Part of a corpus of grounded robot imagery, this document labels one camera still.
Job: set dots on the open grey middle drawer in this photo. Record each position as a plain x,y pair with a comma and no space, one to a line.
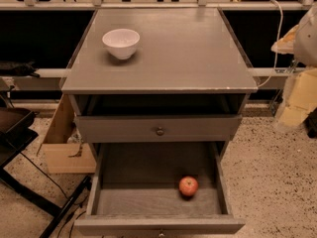
135,192

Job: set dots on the red apple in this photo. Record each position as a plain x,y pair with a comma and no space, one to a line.
188,186

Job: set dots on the grey top drawer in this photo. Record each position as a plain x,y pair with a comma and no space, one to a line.
129,129

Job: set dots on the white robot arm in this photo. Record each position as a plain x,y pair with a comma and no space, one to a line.
305,43

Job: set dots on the black stand frame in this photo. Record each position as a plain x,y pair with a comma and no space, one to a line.
18,217

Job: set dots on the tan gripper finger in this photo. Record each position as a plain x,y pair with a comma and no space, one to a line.
285,45
299,98

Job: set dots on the grey wooden drawer cabinet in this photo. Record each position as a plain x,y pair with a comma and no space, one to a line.
186,63

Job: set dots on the white ceramic bowl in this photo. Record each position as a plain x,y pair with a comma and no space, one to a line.
121,43

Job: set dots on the brass top drawer knob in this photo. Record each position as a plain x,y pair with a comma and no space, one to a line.
160,131

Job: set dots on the cardboard box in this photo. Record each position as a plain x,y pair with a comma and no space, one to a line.
64,151

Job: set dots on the grey metal rail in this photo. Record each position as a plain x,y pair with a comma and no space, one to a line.
52,79

